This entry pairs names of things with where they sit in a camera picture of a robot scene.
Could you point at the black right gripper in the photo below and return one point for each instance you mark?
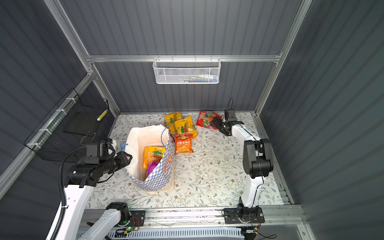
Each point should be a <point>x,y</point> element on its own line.
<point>217,126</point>

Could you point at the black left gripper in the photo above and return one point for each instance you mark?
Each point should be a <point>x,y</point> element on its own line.
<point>124,160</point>

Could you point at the red fruit gummy bag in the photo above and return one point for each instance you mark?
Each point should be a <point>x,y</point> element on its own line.
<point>205,118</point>

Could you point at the purple grape gummy bag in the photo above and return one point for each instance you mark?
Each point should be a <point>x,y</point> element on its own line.
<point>152,166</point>

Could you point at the yellow mango gummy bag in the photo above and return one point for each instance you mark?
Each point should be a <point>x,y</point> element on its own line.
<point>152,153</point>

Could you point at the white blue checkered paper bag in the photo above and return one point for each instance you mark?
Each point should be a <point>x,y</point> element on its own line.
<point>162,177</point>

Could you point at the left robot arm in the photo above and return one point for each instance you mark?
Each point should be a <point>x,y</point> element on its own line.
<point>79,173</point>

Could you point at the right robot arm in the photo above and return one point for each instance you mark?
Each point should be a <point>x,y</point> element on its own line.
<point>257,164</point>

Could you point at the yellow gummy bag near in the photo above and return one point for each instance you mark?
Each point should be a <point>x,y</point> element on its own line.
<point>186,126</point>

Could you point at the orange chips bag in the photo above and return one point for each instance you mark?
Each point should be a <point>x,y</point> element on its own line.
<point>183,143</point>

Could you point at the yellow gummy bag far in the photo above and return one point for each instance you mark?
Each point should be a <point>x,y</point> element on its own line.
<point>170,119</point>

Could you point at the yellow green marker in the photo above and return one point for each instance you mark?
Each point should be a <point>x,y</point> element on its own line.
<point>101,116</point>

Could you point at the white vented cover strip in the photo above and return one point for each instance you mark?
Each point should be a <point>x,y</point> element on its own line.
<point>210,233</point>

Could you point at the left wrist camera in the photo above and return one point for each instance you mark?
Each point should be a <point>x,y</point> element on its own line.
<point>103,149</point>

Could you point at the black wire basket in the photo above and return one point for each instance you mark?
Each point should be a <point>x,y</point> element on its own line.
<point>72,126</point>

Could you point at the white wire mesh basket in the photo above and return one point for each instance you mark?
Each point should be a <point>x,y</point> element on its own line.
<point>194,72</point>

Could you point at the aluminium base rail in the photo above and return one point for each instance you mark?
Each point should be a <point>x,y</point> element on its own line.
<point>196,217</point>

